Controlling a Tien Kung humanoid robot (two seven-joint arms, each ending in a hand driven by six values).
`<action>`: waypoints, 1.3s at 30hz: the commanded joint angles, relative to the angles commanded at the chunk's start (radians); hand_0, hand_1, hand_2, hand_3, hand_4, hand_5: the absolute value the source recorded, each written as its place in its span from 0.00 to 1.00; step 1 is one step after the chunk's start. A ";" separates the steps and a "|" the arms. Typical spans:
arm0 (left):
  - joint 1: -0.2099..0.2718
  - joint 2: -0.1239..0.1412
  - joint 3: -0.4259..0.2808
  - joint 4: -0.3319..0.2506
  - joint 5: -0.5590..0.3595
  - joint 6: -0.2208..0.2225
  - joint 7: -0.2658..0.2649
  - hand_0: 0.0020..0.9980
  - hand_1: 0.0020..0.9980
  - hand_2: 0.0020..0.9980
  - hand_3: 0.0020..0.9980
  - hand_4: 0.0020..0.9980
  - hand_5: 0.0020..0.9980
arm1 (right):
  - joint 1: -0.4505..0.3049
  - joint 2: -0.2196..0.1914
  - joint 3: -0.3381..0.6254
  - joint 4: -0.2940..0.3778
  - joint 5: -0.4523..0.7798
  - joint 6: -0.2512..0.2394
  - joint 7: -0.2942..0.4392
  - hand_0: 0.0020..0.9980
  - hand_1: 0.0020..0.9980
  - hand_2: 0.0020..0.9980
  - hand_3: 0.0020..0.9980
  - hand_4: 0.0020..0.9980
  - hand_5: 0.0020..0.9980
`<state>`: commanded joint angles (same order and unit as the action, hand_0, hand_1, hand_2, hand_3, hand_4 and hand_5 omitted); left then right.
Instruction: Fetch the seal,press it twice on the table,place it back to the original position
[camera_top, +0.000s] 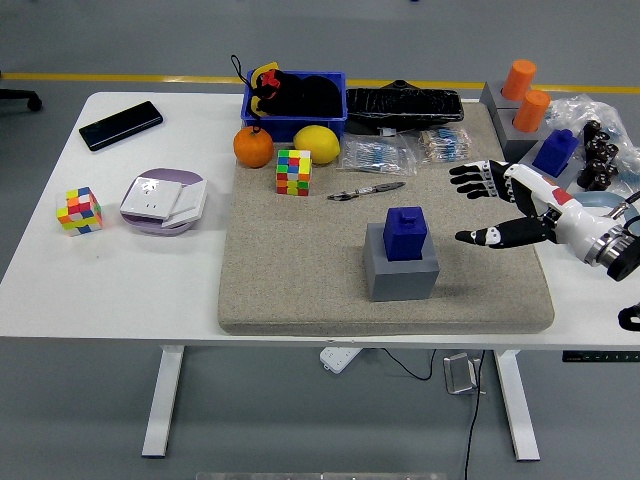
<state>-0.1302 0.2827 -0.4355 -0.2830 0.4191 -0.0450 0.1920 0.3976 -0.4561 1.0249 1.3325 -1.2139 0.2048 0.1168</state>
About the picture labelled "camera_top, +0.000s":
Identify black round disc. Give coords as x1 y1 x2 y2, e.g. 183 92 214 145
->
299 74 342 119

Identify small colourful puzzle cube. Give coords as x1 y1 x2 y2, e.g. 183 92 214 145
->
55 186 104 238

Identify silver black pen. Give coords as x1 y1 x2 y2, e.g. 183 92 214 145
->
327 181 407 202

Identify blue plastic bin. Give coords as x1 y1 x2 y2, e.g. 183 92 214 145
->
240 70 348 146

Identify clear bag blue resistors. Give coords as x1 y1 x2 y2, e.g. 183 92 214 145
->
335 133 419 177

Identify blue square seal stamp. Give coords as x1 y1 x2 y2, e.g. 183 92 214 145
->
531 128 580 177
382 205 429 262

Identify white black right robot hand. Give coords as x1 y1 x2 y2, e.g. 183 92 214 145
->
448 159 624 257

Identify black floor cable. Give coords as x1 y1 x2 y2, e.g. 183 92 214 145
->
379 348 489 480

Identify silver metal bracket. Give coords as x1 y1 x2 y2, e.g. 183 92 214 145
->
443 352 484 397

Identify yellow lemon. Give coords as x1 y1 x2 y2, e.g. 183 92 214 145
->
292 125 342 166

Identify white wall switch panel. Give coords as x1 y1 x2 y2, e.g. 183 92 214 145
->
160 179 209 230

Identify grey-brown fabric mat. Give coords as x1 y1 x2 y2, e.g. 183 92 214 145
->
217 102 556 336

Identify large colourful puzzle cube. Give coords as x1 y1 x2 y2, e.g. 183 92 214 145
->
275 148 313 197

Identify grey cube seal holder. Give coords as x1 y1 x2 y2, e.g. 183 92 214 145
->
363 222 441 303
519 143 584 194
493 105 551 164
479 79 526 119

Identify black drawstring pouch red toggle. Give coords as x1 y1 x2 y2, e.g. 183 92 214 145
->
229 54 304 134

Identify white power strip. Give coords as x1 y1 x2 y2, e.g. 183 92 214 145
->
319 346 362 375

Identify white wall socket panel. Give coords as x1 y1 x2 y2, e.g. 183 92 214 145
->
119 175 185 221

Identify orange cylinder seal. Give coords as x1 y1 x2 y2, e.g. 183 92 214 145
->
501 59 538 102
512 89 552 134

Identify orange fruit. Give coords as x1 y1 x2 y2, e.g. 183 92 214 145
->
232 125 276 169

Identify white table leg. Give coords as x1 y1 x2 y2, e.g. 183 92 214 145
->
492 348 542 463
141 344 186 460

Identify black table control panel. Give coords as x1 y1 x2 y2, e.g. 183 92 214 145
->
561 351 640 363

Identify black smartphone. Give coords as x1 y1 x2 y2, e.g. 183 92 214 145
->
78 100 165 152

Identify clear crumpled plastic bag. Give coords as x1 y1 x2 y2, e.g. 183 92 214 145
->
544 93 640 201

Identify purple plate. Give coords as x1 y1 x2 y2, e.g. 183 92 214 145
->
119 167 208 237

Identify yellow curved plastic piece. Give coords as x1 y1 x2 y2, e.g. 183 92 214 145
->
248 60 280 117

